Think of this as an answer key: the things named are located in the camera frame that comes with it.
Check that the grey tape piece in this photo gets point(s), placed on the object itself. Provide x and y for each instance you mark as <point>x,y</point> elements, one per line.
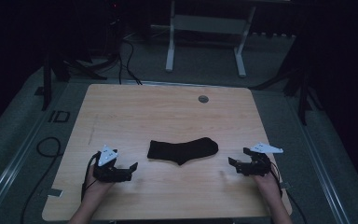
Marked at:
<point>286,186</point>
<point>55,192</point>

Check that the black sock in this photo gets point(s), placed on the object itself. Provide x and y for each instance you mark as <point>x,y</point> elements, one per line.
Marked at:
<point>183,150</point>

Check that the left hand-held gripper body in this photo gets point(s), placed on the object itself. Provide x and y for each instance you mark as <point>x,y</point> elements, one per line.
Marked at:
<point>107,172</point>

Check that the metal floor rail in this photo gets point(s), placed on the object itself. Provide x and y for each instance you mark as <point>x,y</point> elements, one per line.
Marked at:
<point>6,174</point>
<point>320,165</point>

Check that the grey round table grommet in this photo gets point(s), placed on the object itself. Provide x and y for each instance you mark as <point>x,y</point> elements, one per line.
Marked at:
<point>203,99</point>

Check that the white metal table frame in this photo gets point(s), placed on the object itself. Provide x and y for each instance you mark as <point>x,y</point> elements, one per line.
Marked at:
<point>209,24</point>

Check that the person's right hand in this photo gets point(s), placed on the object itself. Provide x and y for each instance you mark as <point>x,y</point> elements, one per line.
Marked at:
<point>268,186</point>

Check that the person's left hand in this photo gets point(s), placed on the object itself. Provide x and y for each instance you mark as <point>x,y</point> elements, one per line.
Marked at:
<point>96,189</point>

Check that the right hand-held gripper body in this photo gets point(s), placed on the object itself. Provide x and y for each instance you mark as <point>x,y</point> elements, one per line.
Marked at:
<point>259,165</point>

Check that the black metal stand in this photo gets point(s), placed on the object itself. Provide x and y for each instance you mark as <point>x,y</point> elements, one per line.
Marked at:
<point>303,93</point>
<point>47,81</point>

